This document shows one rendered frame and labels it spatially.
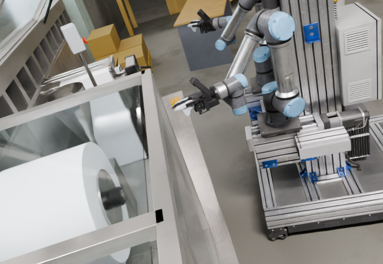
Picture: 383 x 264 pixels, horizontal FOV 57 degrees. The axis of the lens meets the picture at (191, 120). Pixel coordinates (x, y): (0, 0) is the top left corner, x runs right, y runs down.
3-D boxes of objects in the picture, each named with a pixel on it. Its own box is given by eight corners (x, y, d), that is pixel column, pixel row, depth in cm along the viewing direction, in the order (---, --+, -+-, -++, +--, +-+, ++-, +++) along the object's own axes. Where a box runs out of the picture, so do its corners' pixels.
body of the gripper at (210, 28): (200, 33, 258) (214, 32, 251) (196, 23, 253) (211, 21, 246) (204, 28, 262) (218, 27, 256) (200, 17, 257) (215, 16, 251)
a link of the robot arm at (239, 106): (240, 103, 179) (235, 84, 173) (251, 112, 169) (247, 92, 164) (227, 110, 177) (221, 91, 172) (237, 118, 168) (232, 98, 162)
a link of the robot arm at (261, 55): (252, 72, 236) (249, 54, 230) (259, 63, 246) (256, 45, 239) (270, 72, 230) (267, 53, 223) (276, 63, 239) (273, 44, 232)
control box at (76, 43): (90, 48, 136) (78, 23, 131) (74, 55, 134) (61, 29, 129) (86, 44, 142) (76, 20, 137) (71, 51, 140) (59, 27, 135)
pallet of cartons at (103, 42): (110, 66, 618) (93, 27, 582) (163, 53, 600) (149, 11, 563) (88, 104, 507) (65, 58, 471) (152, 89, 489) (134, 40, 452)
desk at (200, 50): (237, 29, 593) (228, -13, 558) (235, 63, 485) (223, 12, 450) (199, 39, 611) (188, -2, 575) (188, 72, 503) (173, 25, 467)
